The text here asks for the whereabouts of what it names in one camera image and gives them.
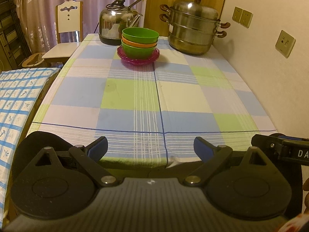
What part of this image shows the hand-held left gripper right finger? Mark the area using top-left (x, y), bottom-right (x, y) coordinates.
top-left (183, 137), bottom-right (278, 187)

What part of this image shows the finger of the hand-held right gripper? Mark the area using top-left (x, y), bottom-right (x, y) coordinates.
top-left (251, 134), bottom-right (286, 161)
top-left (280, 136), bottom-right (309, 142)

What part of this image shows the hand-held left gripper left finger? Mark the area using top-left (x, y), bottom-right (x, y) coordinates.
top-left (30, 136), bottom-right (119, 187)

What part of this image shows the pink glass plate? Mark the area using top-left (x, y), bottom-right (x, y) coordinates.
top-left (117, 51), bottom-right (160, 63)
top-left (117, 45), bottom-right (160, 60)
top-left (119, 54), bottom-right (158, 66)

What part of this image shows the green plastic bowl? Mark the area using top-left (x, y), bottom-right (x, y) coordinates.
top-left (122, 28), bottom-right (159, 45)
top-left (121, 40), bottom-right (157, 60)

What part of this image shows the orange plastic bowl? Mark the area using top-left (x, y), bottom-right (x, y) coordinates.
top-left (121, 36), bottom-right (158, 49)

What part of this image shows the person's right hand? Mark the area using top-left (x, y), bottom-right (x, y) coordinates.
top-left (302, 179), bottom-right (309, 214)

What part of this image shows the checked tablecloth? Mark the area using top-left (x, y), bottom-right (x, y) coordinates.
top-left (25, 33), bottom-right (278, 170)

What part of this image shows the red white printed cloth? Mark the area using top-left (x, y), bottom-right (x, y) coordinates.
top-left (281, 213), bottom-right (309, 232)

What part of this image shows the blue white grid cloth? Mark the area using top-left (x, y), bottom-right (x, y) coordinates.
top-left (0, 68), bottom-right (61, 223)

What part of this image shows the white wooden chair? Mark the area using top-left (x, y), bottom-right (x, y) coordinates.
top-left (42, 1), bottom-right (84, 66)

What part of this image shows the tan basin on floor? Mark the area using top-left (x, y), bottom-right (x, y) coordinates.
top-left (22, 53), bottom-right (49, 68)

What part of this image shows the steel steamer pot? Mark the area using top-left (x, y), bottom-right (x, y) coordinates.
top-left (159, 0), bottom-right (231, 56)

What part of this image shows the steel kettle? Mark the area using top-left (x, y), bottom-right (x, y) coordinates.
top-left (98, 0), bottom-right (144, 46)

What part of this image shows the dark folding rack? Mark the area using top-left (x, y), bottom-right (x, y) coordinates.
top-left (0, 0), bottom-right (33, 69)

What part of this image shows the beige wall outlet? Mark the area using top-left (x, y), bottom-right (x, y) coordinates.
top-left (275, 30), bottom-right (296, 59)

